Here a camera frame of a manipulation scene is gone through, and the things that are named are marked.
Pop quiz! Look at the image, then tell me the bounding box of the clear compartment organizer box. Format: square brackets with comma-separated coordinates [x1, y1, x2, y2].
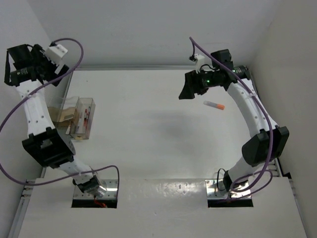
[48, 96, 96, 140]

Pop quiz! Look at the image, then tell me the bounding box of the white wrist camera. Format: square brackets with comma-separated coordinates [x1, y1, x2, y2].
[44, 44, 68, 65]
[189, 54, 205, 73]

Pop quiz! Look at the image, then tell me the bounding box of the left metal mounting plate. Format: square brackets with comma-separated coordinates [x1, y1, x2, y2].
[73, 179, 118, 200]

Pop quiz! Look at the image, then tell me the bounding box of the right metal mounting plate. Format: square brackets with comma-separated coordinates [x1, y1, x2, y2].
[205, 179, 252, 200]

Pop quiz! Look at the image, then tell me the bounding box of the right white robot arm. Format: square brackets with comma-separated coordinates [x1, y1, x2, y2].
[178, 49, 289, 191]

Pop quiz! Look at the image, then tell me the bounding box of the red pen with clear cap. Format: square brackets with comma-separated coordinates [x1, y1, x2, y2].
[83, 108, 90, 128]

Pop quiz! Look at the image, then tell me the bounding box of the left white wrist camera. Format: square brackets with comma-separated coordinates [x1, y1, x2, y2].
[44, 44, 68, 65]

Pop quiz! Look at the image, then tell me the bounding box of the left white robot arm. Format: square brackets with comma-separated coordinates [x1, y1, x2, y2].
[4, 43, 101, 196]

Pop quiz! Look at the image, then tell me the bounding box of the orange capped white tube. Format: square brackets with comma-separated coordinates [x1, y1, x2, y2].
[203, 101, 225, 110]

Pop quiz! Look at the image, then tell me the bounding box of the metal mounting plate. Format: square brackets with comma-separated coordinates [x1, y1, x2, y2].
[205, 179, 252, 200]
[73, 179, 118, 200]

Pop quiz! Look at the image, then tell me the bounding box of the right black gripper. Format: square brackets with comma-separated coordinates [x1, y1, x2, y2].
[180, 67, 219, 99]

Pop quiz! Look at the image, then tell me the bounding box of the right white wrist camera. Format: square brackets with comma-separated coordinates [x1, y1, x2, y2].
[189, 54, 205, 73]

